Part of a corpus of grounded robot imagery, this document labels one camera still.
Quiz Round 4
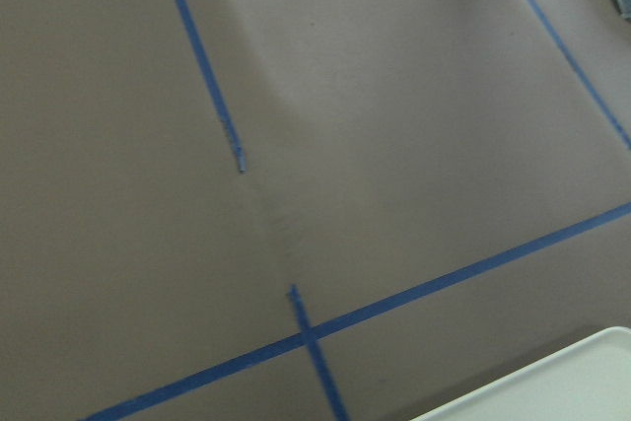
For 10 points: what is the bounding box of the white bear tray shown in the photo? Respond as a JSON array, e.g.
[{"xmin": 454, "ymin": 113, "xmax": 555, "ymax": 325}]
[{"xmin": 418, "ymin": 326, "xmax": 630, "ymax": 421}]

